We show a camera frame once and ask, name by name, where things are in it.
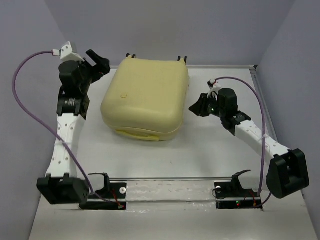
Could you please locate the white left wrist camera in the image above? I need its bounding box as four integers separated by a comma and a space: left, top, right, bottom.
60, 41, 84, 62

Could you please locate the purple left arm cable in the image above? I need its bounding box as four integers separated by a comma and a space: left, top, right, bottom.
12, 49, 126, 210

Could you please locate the yellow hard-shell suitcase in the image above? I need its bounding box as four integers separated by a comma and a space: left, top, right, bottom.
100, 53, 190, 142

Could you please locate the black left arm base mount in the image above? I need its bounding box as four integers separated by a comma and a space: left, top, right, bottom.
79, 182, 127, 211

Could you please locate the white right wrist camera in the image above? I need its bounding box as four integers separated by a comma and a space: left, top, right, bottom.
207, 79, 222, 99

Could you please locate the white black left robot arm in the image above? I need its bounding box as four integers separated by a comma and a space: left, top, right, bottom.
36, 49, 111, 205

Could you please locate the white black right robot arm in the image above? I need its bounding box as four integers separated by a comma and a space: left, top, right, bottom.
189, 88, 310, 199

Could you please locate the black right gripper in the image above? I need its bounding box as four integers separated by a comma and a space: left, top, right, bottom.
188, 92, 226, 118

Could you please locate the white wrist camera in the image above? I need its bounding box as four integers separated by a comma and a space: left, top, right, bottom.
60, 41, 84, 62
207, 79, 222, 99

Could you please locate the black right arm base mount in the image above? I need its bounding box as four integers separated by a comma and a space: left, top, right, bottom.
211, 182, 263, 210

